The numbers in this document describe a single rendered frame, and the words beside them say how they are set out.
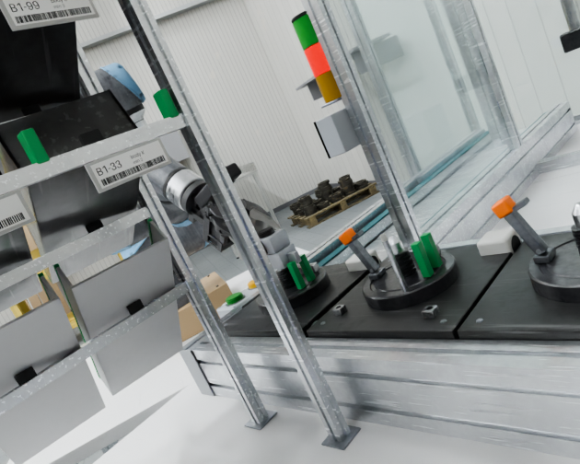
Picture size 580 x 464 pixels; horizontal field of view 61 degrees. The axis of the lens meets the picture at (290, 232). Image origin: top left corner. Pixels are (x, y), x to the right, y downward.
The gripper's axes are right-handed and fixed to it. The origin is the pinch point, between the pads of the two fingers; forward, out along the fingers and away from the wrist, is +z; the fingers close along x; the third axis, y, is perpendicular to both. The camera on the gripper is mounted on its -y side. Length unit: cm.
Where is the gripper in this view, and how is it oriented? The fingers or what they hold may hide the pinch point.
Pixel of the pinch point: (272, 239)
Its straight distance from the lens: 87.8
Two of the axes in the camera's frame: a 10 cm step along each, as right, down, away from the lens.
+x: -6.3, 4.3, -6.5
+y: -1.6, 7.5, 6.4
